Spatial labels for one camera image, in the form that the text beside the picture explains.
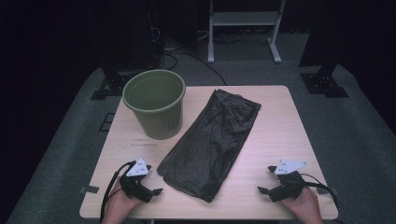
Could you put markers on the black plastic garbage bag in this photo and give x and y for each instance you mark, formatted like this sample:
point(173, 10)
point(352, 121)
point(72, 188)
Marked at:
point(211, 143)

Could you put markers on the white metal stand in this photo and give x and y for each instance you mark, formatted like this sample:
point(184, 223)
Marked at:
point(244, 18)

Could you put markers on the dark equipment rack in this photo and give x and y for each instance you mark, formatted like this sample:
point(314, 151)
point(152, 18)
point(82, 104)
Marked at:
point(134, 31)

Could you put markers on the green plastic trash bin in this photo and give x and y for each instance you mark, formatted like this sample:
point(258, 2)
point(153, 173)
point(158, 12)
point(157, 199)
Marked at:
point(155, 121)

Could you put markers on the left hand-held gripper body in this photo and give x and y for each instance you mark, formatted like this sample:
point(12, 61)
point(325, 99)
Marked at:
point(135, 186)

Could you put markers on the person's left hand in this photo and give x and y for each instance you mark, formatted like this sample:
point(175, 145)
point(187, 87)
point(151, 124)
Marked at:
point(117, 207)

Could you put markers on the grey tape strip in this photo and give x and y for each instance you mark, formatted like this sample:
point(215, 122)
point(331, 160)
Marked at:
point(320, 190)
point(89, 189)

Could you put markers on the person's right hand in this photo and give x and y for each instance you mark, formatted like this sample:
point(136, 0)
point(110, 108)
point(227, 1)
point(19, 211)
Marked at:
point(303, 208)

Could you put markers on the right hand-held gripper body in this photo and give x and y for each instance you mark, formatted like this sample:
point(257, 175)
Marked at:
point(288, 185)

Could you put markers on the black stand base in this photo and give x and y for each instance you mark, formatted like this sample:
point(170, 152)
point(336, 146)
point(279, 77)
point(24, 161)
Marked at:
point(323, 84)
point(110, 85)

